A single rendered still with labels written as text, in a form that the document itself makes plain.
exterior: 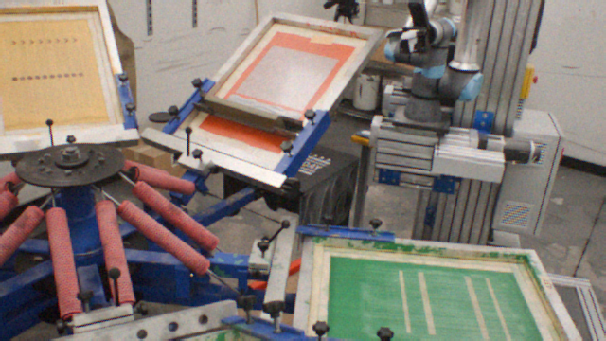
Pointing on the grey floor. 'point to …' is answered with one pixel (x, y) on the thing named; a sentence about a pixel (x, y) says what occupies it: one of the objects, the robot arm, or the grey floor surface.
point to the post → (362, 179)
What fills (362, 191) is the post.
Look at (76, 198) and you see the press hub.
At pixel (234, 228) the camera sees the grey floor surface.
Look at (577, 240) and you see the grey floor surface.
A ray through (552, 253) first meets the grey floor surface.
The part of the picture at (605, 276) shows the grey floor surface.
